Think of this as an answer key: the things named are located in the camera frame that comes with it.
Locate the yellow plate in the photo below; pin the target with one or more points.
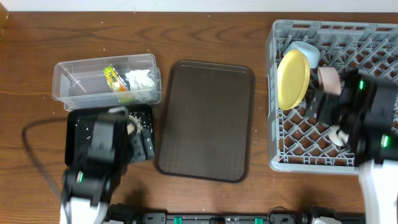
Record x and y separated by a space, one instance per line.
293 76

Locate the light blue bowl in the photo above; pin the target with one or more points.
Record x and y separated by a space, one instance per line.
311 52

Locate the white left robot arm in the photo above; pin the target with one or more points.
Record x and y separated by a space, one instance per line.
87 193

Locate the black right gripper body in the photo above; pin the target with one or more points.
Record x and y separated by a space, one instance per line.
319 104

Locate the pale green cup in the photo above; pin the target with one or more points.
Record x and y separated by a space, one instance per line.
337 137

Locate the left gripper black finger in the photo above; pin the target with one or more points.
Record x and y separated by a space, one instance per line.
138 151
148 143

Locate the clear plastic waste bin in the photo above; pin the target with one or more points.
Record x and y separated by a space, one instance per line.
82 84

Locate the white tissue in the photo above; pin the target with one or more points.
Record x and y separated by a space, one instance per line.
139 80

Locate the white bowl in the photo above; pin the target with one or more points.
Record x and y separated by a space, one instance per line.
329 80

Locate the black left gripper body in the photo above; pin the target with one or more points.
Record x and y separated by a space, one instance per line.
122 157

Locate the pile of rice grains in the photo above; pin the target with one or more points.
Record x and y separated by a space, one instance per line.
140 121

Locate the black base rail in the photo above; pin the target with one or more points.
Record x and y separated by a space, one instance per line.
124 214

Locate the grey plastic dishwasher rack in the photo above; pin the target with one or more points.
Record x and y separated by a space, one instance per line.
297 143

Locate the black waste tray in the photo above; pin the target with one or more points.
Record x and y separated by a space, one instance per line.
77 130

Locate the green yellow snack wrapper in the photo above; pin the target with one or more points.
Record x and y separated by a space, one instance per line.
118 85

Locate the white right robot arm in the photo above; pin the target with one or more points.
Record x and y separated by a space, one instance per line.
375 155

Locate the dark brown serving tray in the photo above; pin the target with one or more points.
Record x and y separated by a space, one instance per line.
206 123

